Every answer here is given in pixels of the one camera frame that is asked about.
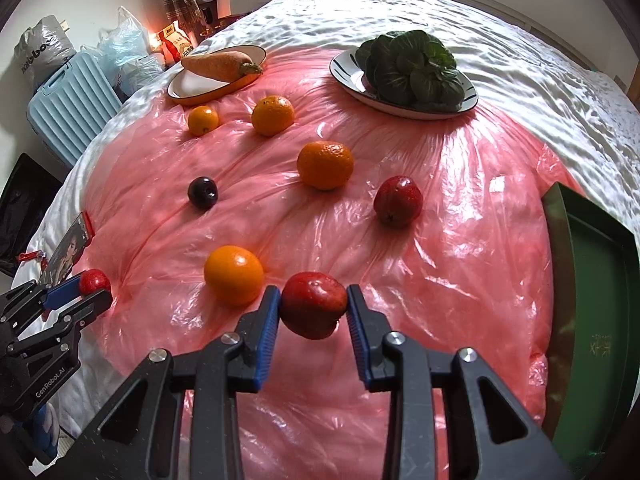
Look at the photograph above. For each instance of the small red tomato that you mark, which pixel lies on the small red tomato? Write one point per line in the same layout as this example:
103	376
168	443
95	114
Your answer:
93	280

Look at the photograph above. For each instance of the smooth orange front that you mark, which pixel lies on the smooth orange front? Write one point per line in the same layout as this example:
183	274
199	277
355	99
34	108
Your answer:
234	274

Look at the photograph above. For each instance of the orange oval dish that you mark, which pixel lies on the orange oval dish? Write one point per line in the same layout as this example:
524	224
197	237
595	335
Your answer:
191	89

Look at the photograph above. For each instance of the red apple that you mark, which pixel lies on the red apple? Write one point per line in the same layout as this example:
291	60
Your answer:
311	304
398	202

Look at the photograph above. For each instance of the orange snack packet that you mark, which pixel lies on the orange snack packet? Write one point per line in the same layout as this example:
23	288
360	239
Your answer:
175	43

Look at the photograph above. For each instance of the light blue suitcase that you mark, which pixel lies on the light blue suitcase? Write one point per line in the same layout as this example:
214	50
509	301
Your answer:
72	107

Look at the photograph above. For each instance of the black white striped plate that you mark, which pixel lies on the black white striped plate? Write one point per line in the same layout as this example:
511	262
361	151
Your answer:
351	77

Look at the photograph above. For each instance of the pink plastic sheet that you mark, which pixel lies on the pink plastic sheet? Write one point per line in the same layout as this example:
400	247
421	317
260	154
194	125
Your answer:
474	269

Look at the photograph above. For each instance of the photo card red frame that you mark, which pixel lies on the photo card red frame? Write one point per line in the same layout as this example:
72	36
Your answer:
76	239

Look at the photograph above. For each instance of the grey printed bag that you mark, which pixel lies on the grey printed bag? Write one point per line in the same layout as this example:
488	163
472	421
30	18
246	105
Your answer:
42	50

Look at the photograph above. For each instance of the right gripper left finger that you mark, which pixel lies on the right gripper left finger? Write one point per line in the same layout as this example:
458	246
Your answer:
136	435

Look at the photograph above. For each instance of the small orange mandarin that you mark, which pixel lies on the small orange mandarin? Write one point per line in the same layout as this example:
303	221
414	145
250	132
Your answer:
201	120

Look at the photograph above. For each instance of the white bed sheet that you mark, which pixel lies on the white bed sheet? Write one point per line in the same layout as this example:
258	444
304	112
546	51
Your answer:
582	116

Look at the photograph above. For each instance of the green rectangular tray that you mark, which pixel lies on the green rectangular tray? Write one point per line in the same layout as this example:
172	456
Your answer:
593	353

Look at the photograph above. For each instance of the dark purple plum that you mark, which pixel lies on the dark purple plum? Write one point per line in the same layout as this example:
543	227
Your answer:
203	193

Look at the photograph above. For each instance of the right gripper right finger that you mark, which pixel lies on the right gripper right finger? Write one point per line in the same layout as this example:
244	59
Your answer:
490	435

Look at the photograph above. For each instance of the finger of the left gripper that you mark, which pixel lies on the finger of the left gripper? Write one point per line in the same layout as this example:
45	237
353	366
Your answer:
27	303
62	294

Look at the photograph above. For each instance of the clear blue plastic bag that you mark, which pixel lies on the clear blue plastic bag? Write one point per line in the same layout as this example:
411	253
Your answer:
125	55

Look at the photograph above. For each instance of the green leafy vegetable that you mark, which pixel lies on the green leafy vegetable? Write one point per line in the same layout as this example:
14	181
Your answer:
412	69

